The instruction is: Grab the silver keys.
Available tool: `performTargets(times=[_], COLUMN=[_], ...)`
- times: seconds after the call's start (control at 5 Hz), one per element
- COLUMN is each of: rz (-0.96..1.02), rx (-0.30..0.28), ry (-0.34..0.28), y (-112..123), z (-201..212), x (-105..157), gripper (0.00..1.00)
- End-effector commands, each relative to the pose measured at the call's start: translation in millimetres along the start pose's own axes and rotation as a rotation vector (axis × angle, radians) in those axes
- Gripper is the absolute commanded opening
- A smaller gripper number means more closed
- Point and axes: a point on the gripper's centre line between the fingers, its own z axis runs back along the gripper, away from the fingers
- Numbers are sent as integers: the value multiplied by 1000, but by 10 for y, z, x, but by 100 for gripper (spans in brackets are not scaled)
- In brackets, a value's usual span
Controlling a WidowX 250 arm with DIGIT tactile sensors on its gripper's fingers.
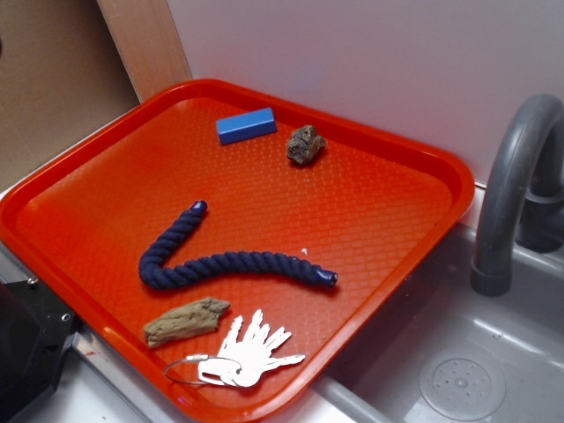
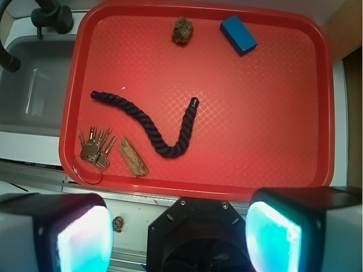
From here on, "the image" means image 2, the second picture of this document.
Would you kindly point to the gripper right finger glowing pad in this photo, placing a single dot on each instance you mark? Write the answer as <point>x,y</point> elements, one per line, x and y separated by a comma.
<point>305,229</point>

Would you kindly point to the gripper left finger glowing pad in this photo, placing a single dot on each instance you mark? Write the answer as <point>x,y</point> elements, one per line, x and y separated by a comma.
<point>55,232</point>

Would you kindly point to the silver key bunch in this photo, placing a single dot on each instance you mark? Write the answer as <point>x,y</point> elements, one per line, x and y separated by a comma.
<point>93,152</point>

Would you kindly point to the small brown pebble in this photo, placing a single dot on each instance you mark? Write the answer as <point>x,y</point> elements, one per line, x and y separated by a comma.
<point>118,223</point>

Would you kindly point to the brown wood chip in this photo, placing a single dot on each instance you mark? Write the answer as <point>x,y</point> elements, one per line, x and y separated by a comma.
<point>133,160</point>

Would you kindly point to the grey sink basin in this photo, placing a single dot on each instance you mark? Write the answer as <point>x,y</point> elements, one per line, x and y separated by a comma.
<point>32,99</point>

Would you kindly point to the red plastic tray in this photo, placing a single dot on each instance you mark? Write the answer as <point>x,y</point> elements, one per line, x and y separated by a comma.
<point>207,122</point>

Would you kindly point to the blue rectangular block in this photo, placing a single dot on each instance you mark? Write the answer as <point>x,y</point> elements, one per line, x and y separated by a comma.
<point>238,35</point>

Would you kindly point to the brown rock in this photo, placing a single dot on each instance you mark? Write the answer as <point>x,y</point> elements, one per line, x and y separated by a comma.
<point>183,30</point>

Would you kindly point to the black octagonal mount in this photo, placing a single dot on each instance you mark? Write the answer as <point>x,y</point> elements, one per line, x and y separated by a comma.
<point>198,235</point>

